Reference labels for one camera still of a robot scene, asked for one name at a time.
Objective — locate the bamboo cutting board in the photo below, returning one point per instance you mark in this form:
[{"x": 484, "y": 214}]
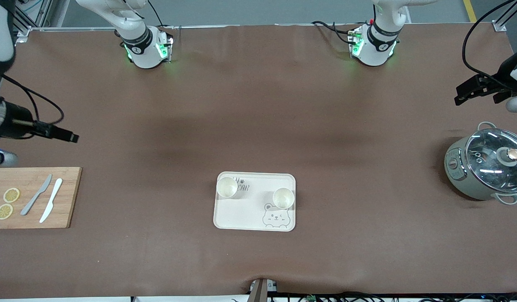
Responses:
[{"x": 69, "y": 197}]

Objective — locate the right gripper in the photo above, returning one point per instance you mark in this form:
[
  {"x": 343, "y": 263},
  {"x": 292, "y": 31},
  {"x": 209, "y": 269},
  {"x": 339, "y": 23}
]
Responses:
[{"x": 14, "y": 122}]

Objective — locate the aluminium frame post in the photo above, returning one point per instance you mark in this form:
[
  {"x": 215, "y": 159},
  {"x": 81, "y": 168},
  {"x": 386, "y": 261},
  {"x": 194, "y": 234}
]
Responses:
[
  {"x": 501, "y": 19},
  {"x": 27, "y": 16}
]

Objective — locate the brown table cover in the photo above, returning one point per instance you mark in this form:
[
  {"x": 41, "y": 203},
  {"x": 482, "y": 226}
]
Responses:
[{"x": 258, "y": 105}]

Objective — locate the metal table clamp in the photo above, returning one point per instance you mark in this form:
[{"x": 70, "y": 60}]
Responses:
[{"x": 260, "y": 291}]

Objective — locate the white plastic knife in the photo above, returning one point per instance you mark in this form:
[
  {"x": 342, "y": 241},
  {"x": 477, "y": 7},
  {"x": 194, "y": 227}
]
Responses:
[{"x": 52, "y": 199}]

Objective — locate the lemon slice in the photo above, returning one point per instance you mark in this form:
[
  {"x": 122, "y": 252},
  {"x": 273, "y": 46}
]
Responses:
[
  {"x": 11, "y": 195},
  {"x": 4, "y": 212}
]

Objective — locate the grey plastic knife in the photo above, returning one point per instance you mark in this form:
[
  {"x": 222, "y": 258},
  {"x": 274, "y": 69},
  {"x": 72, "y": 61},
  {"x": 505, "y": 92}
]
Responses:
[{"x": 37, "y": 195}]

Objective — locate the glass pot lid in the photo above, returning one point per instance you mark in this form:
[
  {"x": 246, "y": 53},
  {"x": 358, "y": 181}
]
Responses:
[{"x": 493, "y": 159}]

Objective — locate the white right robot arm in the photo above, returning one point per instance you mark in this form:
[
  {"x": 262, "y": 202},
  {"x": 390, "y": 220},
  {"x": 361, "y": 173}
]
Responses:
[{"x": 136, "y": 42}]

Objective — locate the white paper-like cup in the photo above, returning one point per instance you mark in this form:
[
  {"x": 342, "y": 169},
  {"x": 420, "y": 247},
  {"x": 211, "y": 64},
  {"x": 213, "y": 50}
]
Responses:
[
  {"x": 227, "y": 187},
  {"x": 283, "y": 198}
]

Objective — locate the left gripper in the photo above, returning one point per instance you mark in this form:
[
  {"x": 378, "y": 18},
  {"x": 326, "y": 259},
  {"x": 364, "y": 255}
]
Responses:
[{"x": 504, "y": 74}]

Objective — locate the grey-green cooking pot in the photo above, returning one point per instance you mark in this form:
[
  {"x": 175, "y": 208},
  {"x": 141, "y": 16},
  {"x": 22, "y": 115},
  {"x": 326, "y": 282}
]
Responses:
[{"x": 459, "y": 176}]

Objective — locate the cream bear print tray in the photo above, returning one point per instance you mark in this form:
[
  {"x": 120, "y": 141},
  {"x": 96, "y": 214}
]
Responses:
[{"x": 250, "y": 218}]

